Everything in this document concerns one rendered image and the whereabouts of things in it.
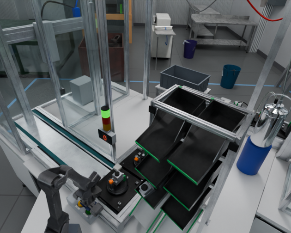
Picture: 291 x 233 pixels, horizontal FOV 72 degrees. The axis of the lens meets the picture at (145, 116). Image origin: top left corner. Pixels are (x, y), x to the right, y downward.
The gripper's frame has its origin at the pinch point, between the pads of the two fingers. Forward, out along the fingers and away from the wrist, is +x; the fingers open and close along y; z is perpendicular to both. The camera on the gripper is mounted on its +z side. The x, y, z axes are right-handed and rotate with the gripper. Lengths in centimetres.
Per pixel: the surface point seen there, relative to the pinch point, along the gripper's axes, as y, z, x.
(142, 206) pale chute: -24.6, 17.0, -3.9
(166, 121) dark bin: -27, 28, -57
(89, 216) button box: -2.7, -2.4, 4.2
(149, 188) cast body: -29.1, 15.5, -26.5
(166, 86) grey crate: 77, 205, 37
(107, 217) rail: -10.8, 3.1, 4.3
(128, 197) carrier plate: -12.0, 19.4, 3.4
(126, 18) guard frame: 80, 123, -67
